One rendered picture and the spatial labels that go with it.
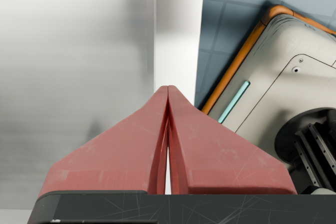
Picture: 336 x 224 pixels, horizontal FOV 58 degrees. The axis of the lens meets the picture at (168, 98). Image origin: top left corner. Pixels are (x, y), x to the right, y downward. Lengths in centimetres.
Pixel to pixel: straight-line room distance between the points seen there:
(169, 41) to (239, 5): 95
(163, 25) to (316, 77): 85
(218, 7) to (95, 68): 95
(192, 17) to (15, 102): 15
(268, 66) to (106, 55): 79
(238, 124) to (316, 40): 36
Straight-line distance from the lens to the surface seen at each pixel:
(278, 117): 108
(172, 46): 21
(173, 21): 21
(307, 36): 97
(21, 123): 28
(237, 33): 119
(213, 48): 120
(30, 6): 22
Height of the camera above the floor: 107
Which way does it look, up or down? 55 degrees down
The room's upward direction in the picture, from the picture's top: 180 degrees counter-clockwise
